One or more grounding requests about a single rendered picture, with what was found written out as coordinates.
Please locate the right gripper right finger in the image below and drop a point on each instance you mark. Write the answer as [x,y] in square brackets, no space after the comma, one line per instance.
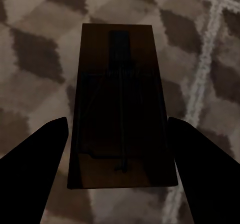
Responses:
[210,177]

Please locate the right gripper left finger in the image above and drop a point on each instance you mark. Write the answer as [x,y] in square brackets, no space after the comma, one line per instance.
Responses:
[27,174]

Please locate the mousetrap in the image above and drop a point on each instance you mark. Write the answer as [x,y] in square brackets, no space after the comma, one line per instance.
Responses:
[119,132]

